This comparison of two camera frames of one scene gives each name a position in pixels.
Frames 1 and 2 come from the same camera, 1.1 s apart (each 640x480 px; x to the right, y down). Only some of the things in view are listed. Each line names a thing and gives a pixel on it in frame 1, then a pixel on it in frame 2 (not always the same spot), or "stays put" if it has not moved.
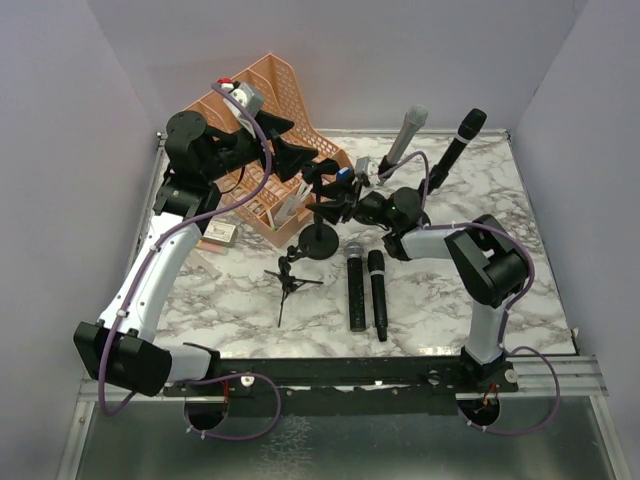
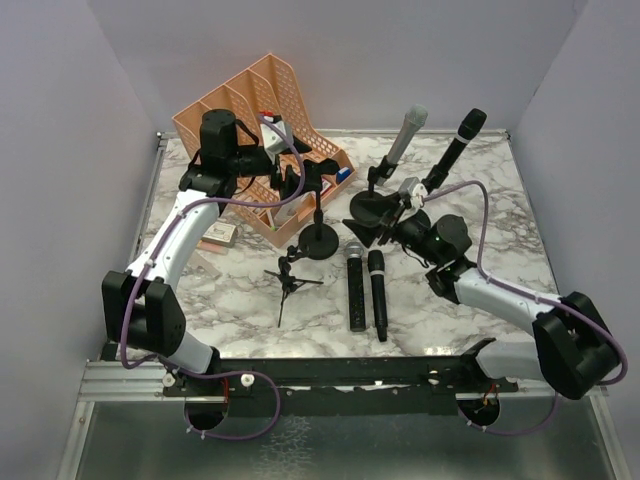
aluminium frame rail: [91, 396] stays put
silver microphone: [413, 120] stays put
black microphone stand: [318, 241] stays put
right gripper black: [345, 201] → [388, 226]
